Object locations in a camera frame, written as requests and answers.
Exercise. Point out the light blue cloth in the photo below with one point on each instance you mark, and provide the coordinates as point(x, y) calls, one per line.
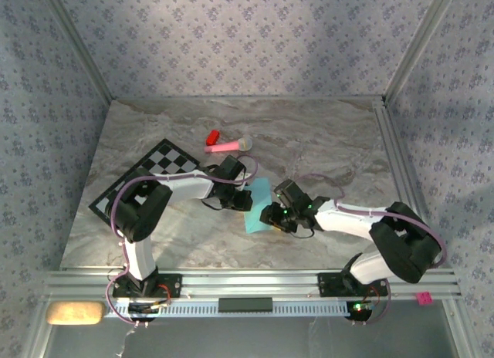
point(260, 188)

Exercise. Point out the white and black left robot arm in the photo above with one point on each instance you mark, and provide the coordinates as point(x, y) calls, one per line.
point(143, 207)

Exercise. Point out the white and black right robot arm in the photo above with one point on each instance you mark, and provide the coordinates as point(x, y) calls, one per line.
point(405, 246)

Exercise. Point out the pink toy microphone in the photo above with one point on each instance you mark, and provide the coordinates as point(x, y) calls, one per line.
point(227, 146)

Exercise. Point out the red block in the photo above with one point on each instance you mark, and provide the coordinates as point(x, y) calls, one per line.
point(212, 137)

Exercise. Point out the black and white checkerboard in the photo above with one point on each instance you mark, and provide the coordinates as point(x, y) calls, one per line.
point(170, 161)

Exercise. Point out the black bar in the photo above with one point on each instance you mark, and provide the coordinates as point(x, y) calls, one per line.
point(245, 305)

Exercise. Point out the right control board with light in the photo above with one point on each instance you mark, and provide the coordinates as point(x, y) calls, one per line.
point(361, 307)

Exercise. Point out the pink cube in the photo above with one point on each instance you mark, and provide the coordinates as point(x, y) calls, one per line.
point(424, 298)

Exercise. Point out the beige sponge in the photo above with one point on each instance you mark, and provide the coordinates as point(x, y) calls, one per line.
point(75, 313)

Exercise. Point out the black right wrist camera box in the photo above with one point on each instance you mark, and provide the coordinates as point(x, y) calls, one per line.
point(293, 194)

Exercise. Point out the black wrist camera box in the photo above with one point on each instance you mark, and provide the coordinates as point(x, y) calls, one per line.
point(293, 194)
point(231, 169)

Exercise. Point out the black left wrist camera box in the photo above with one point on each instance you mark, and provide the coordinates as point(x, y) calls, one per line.
point(231, 169)

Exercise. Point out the long aluminium frame rail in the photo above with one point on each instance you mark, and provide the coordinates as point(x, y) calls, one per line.
point(251, 282)

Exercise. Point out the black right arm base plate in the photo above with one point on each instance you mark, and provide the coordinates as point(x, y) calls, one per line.
point(328, 284)

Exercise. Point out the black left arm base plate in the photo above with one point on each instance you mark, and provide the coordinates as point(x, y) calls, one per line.
point(170, 286)

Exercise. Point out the aluminium side rail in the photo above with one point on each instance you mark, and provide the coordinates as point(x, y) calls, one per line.
point(397, 161)

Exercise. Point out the aluminium frame leg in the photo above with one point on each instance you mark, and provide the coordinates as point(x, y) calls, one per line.
point(36, 335)
point(461, 335)

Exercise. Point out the aluminium corner post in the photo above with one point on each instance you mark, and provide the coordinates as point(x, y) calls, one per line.
point(420, 45)
point(77, 45)

